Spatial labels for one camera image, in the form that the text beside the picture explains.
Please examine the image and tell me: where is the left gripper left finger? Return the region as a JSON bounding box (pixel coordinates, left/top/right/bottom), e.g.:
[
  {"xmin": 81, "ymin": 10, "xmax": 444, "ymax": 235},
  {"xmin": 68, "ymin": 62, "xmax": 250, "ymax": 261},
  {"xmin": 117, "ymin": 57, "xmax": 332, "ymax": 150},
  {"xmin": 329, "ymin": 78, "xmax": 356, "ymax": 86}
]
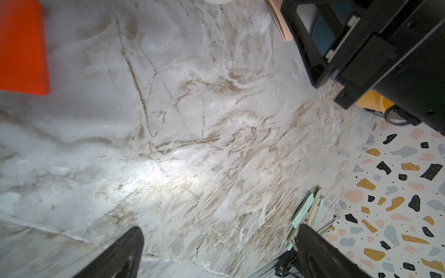
[{"xmin": 74, "ymin": 226, "xmax": 144, "ymax": 278}]

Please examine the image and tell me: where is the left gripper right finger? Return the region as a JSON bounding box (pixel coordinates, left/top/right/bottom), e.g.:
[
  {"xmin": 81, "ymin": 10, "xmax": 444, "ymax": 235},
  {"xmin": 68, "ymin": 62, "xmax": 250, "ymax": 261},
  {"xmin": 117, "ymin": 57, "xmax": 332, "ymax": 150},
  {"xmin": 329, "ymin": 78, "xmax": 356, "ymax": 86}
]
[{"xmin": 296, "ymin": 224, "xmax": 370, "ymax": 278}]

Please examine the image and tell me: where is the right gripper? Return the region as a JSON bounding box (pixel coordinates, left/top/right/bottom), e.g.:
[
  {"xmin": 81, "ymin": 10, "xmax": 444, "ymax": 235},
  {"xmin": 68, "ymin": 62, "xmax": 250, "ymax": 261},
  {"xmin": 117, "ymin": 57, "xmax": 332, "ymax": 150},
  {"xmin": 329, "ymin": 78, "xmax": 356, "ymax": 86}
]
[{"xmin": 280, "ymin": 1, "xmax": 445, "ymax": 133}]

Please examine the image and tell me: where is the mint knife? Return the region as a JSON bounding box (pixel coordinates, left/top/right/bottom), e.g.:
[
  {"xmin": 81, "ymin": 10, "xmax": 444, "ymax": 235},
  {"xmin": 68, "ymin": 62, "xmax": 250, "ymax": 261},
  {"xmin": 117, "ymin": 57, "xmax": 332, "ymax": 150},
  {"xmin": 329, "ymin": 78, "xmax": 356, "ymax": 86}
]
[
  {"xmin": 290, "ymin": 192, "xmax": 315, "ymax": 228},
  {"xmin": 306, "ymin": 196, "xmax": 324, "ymax": 227}
]

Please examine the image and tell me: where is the olive knife bottom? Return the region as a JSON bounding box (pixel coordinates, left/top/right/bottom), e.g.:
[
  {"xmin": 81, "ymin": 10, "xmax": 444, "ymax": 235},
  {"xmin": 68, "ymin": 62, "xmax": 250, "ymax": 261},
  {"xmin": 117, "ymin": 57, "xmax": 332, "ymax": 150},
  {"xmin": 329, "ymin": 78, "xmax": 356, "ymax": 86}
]
[{"xmin": 312, "ymin": 186, "xmax": 322, "ymax": 196}]

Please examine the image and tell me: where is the pink knife top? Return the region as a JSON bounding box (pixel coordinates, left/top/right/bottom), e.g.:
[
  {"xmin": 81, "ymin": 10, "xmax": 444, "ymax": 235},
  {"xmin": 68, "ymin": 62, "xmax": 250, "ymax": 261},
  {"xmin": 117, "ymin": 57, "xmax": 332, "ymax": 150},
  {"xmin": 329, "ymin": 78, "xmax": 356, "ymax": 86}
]
[{"xmin": 265, "ymin": 0, "xmax": 294, "ymax": 42}]

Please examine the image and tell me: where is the mint knife lowest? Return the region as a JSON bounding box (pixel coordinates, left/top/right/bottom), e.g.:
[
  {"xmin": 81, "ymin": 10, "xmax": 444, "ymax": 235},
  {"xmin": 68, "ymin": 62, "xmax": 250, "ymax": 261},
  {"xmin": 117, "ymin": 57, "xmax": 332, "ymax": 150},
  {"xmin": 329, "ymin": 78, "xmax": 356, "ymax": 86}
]
[{"xmin": 286, "ymin": 228, "xmax": 299, "ymax": 251}]

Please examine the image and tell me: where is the yellow storage box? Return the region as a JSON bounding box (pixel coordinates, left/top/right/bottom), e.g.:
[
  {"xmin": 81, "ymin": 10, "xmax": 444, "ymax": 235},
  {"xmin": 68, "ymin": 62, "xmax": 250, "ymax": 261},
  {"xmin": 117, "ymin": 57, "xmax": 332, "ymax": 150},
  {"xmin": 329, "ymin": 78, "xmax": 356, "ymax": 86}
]
[{"xmin": 356, "ymin": 90, "xmax": 395, "ymax": 113}]

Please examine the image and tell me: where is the white storage box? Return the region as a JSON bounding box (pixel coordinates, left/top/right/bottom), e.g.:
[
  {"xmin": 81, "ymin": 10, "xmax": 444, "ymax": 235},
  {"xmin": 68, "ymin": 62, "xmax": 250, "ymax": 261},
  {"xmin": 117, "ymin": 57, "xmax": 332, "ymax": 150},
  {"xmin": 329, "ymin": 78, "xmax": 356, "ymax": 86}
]
[{"xmin": 204, "ymin": 0, "xmax": 235, "ymax": 5}]

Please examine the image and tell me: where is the orange block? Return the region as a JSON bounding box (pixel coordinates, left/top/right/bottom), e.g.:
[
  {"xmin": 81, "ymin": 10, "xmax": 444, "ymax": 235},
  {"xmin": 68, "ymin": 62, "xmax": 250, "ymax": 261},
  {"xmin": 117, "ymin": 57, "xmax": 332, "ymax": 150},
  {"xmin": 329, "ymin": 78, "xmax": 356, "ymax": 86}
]
[{"xmin": 1, "ymin": 1, "xmax": 50, "ymax": 96}]

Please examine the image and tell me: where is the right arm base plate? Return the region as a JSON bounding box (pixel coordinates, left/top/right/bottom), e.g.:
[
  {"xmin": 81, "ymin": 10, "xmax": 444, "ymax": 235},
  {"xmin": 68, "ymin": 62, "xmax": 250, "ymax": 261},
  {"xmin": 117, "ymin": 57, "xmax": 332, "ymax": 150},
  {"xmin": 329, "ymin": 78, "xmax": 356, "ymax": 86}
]
[{"xmin": 275, "ymin": 250, "xmax": 299, "ymax": 278}]

